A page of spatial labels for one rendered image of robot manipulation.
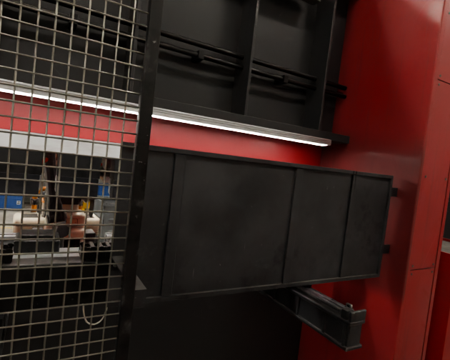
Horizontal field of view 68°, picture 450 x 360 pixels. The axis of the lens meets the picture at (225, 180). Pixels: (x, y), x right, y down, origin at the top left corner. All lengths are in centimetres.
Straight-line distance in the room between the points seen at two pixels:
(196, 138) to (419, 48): 102
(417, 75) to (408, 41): 17
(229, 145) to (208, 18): 55
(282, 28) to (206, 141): 65
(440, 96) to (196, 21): 106
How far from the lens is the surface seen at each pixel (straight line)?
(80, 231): 226
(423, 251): 170
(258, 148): 165
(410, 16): 181
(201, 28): 151
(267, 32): 169
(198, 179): 98
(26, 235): 116
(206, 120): 129
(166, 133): 144
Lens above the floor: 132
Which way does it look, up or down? 3 degrees down
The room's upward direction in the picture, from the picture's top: 6 degrees clockwise
